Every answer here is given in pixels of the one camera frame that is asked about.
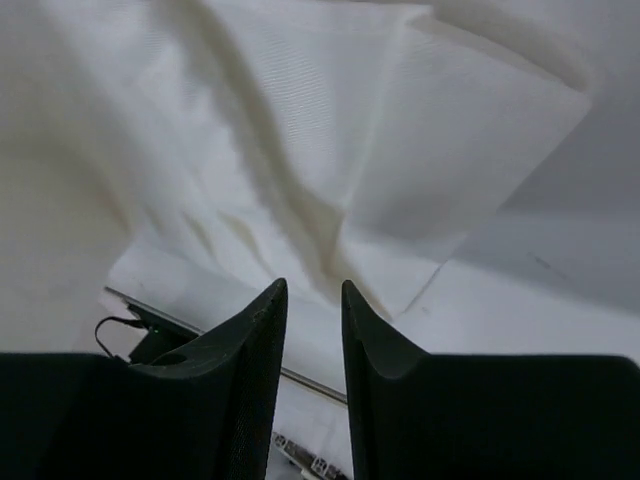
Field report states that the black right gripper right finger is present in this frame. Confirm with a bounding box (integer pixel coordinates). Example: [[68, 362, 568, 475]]
[[341, 281, 639, 479]]

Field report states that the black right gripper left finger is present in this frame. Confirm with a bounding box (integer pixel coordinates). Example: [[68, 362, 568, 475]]
[[1, 279, 288, 479]]

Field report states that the white pleated skirt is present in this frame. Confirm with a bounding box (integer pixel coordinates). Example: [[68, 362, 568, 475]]
[[1, 1, 591, 351]]

